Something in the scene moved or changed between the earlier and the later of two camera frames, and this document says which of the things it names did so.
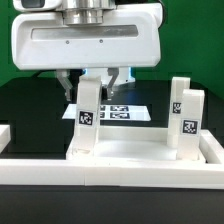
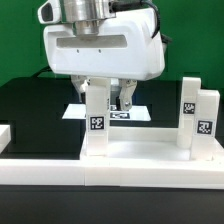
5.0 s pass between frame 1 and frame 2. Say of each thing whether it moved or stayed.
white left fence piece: stayed
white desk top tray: moved
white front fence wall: stayed
